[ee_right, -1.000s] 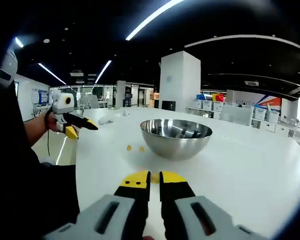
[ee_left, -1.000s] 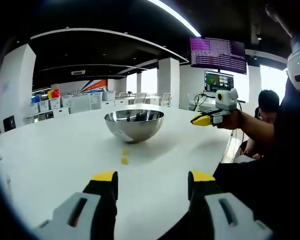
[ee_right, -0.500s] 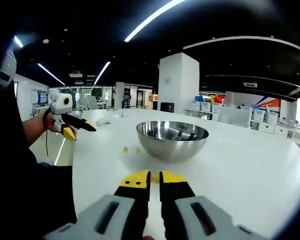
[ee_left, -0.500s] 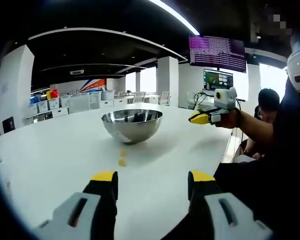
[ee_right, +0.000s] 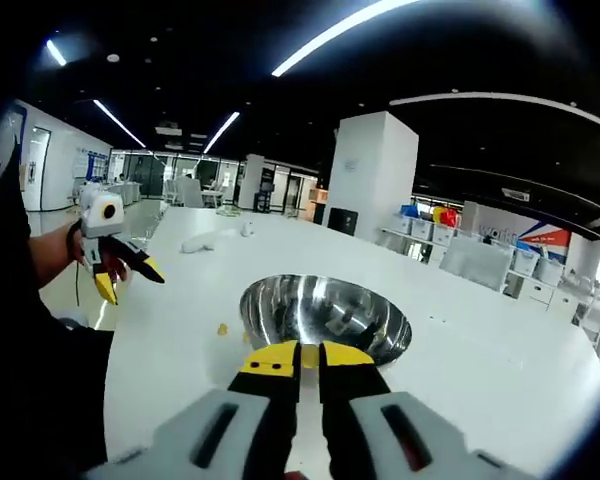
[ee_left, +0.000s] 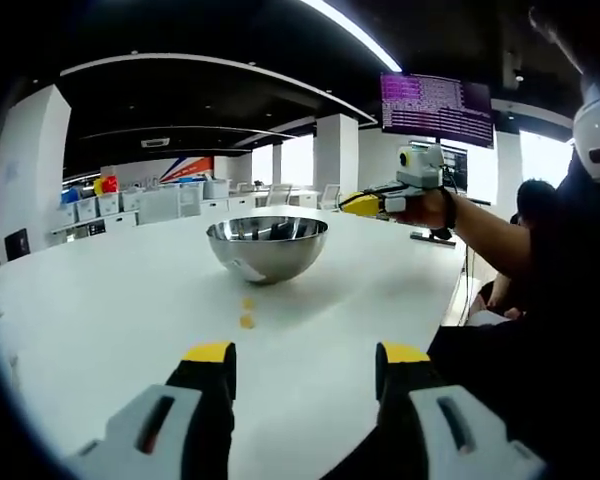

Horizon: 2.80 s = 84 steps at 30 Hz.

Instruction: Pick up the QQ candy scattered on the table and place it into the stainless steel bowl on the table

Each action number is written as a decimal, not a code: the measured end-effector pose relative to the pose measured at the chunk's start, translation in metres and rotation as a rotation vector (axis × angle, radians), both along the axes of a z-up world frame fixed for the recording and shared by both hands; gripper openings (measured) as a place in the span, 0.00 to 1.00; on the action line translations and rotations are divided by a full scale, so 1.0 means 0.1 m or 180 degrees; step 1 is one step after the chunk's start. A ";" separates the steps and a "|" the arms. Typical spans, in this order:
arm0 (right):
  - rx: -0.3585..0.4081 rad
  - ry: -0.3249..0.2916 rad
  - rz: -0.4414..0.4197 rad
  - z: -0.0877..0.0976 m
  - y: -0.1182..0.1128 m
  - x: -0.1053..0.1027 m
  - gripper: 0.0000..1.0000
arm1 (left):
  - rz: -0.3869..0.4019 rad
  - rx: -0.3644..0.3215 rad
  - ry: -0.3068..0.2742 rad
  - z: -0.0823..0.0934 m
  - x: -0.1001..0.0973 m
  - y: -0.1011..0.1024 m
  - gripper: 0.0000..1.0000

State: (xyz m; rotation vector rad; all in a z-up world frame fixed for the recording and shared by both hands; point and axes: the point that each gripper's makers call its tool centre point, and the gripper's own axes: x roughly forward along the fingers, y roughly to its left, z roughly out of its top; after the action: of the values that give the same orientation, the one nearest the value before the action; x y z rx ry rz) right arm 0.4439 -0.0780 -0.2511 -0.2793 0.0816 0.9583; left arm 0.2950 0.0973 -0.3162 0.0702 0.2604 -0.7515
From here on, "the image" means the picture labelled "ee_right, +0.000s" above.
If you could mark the person's right hand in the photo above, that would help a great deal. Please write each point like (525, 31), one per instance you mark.
(296, 475)

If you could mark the red bag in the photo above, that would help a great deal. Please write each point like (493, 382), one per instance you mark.
(449, 216)

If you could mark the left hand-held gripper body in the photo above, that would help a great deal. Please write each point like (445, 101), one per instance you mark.
(100, 220)

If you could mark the white table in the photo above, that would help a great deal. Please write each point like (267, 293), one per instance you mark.
(180, 360)

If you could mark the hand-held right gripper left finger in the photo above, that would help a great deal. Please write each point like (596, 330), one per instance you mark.
(205, 440)

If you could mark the person's left hand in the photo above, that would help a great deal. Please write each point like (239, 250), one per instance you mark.
(120, 270)

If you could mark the orange wooden cabinet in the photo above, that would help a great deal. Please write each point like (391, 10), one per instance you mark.
(318, 205)

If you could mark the wide white square pillar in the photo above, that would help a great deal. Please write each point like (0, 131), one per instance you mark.
(375, 175)

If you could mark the small white bottle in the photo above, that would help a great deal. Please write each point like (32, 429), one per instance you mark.
(247, 229)

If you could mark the frosted white crate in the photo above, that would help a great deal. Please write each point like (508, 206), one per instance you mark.
(475, 262)

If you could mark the orange blue wall poster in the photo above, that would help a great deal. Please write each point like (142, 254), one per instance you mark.
(550, 236)

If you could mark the blue wall notice board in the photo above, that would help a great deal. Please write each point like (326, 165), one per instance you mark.
(92, 164)

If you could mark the ceiling air conditioner unit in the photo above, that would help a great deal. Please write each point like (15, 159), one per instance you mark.
(515, 194)
(168, 131)

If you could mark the stainless steel bowl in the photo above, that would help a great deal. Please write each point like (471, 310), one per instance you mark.
(300, 305)

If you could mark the white office chair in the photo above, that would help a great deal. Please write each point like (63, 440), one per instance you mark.
(190, 192)

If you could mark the row of white storage bins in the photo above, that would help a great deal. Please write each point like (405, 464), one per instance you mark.
(422, 229)

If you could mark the black display rack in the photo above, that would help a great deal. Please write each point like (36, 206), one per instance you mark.
(265, 190)

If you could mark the white low cabinet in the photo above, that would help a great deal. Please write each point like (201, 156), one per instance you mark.
(540, 295)

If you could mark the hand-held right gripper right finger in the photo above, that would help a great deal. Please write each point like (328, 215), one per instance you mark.
(380, 440)

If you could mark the narrow white pillar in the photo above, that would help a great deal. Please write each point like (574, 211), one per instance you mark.
(250, 180)

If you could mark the person's dark clothing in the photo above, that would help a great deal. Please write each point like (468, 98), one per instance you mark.
(40, 390)

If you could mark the crumpled white cloth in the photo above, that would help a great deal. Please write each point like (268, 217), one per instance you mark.
(207, 241)

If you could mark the curved ceiling light strip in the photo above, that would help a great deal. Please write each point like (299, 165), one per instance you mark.
(505, 97)

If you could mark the black box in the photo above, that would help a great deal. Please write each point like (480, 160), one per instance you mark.
(342, 221)

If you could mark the paper notice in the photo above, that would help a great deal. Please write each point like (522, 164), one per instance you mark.
(351, 165)

